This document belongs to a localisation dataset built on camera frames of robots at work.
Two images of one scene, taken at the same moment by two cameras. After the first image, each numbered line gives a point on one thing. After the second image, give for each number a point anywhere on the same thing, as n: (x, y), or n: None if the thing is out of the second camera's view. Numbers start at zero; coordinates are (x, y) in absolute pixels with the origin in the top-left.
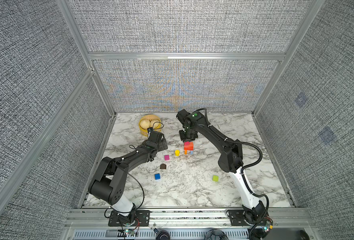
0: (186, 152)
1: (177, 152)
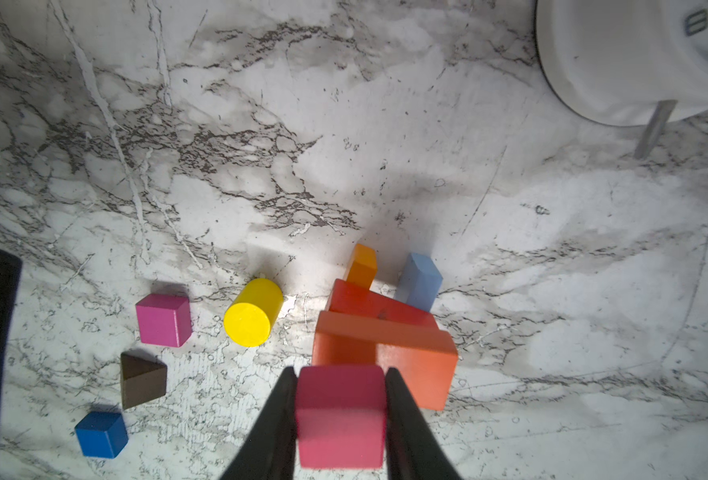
0: (362, 266)
1: (254, 311)
